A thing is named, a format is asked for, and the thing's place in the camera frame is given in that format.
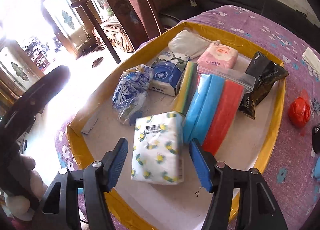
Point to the wooden chair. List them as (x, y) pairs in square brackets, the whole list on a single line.
[(128, 19)]

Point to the purple floral tablecloth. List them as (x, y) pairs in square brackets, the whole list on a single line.
[(290, 169)]

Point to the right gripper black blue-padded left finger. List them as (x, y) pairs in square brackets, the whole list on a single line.
[(59, 207)]

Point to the blue white tissue pack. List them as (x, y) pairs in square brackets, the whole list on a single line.
[(167, 72)]

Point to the black gold patterned wipes pack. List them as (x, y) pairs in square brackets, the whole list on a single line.
[(266, 73)]

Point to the pink rose tissue pack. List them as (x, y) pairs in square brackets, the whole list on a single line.
[(218, 55)]

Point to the black sofa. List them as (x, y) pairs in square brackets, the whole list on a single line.
[(271, 9)]

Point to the red plastic bag ball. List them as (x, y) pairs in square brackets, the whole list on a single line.
[(299, 111)]

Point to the lemon print tissue pack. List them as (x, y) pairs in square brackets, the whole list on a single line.
[(157, 149)]

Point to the light blue sponge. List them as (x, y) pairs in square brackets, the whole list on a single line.
[(316, 172)]

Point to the white rolled cloth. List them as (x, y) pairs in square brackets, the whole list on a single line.
[(189, 44)]

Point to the yellow-rimmed cardboard tray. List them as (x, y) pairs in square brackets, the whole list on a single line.
[(138, 205)]

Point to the white gloved hand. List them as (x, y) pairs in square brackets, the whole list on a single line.
[(19, 205)]

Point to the white paper booklet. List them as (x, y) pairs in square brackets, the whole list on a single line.
[(311, 58)]

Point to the bagged colourful sponge cloths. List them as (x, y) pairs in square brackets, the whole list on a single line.
[(209, 98)]

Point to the blue white plastic bag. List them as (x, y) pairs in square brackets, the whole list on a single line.
[(131, 92)]

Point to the black electric motor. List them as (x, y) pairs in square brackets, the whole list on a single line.
[(316, 138)]

